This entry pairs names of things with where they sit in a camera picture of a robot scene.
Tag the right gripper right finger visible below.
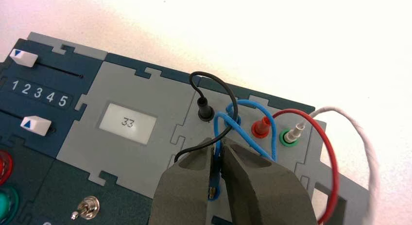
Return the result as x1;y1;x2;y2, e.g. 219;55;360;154
220;137;319;225

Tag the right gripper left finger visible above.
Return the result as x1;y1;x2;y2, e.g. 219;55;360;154
148;137;216;225

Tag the blue banana plug wire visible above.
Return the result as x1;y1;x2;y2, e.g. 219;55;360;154
207;99;278;202

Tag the blue grey modular task box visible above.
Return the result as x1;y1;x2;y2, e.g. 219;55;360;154
0;32;370;225

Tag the small grey LCD display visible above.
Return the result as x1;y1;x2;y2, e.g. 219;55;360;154
98;103;158;145

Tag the white slider knob up arrow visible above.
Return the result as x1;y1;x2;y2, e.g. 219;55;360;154
19;116;52;137

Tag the green round push button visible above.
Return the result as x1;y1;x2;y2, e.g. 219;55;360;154
0;185;20;225

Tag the red round push button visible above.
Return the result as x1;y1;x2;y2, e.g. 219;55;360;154
0;150;14;186

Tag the white slider knob down arrow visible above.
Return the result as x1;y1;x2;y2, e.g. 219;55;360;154
9;49;38;69

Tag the white banana plug wire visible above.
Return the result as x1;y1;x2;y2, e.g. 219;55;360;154
279;106;380;225

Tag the red banana plug wire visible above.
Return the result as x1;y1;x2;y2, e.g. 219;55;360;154
251;108;340;224

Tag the black banana plug wire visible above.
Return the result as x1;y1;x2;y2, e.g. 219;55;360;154
173;71;240;163

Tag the metal toggle switch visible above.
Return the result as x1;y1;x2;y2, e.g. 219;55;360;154
70;196;101;221

